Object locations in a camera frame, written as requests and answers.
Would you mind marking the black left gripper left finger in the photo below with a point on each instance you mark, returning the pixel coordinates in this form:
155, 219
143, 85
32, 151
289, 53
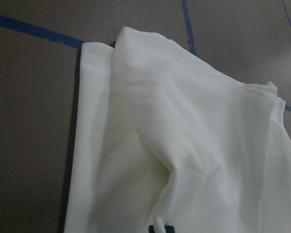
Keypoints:
151, 229

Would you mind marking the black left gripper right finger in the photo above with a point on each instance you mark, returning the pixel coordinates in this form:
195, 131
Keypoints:
169, 229

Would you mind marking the cream long-sleeve cat shirt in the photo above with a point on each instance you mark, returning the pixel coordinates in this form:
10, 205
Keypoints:
163, 139

